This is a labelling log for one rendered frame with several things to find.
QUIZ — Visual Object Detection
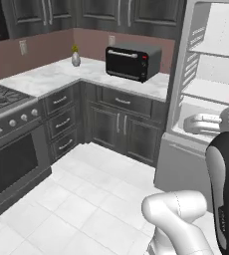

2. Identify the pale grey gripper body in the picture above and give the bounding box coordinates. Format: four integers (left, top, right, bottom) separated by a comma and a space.
183, 113, 221, 135

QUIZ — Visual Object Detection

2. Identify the open grey fridge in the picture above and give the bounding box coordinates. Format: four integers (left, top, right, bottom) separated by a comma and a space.
153, 0, 229, 213

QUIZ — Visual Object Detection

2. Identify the dark grey base cupboard door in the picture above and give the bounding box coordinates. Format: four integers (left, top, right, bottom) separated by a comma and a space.
87, 102, 124, 150
123, 114, 164, 166

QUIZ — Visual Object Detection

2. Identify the dark grey wide drawer front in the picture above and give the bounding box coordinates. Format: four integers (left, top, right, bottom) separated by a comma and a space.
101, 87, 153, 118

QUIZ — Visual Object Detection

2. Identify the black toaster oven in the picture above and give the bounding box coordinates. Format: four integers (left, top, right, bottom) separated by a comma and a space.
105, 42, 163, 84

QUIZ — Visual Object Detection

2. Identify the dark grey narrow drawer front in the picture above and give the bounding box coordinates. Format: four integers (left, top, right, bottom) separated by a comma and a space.
43, 87, 80, 117
46, 107, 79, 140
50, 128, 80, 160

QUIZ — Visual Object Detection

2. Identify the grey vase with yellow flower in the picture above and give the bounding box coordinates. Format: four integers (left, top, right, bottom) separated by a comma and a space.
71, 44, 82, 68

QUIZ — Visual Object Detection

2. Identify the grey gas range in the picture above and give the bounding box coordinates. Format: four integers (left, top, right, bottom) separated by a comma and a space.
0, 69, 53, 225

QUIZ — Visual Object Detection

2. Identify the black oven door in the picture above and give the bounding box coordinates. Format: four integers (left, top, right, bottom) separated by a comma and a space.
0, 124, 51, 208

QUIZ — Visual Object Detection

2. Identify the silver base cupboard handle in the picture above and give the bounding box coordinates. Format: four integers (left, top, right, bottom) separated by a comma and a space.
115, 113, 121, 134
122, 115, 128, 136

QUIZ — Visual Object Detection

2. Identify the silver drawer handle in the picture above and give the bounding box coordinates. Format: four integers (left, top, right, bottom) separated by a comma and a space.
114, 97, 131, 106
52, 96, 69, 106
58, 138, 74, 151
55, 118, 72, 129

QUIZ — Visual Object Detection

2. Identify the silver toaster oven handle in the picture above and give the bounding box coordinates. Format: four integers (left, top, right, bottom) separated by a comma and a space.
108, 49, 138, 60

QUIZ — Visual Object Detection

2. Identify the dark grey wall cupboard door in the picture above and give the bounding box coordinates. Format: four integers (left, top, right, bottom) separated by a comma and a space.
123, 0, 188, 41
48, 0, 78, 30
76, 0, 124, 33
0, 0, 50, 40

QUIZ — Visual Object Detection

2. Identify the silver wall cupboard handle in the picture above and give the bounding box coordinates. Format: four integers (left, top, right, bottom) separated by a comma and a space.
41, 0, 48, 27
47, 0, 54, 26
126, 0, 133, 28
116, 0, 122, 27

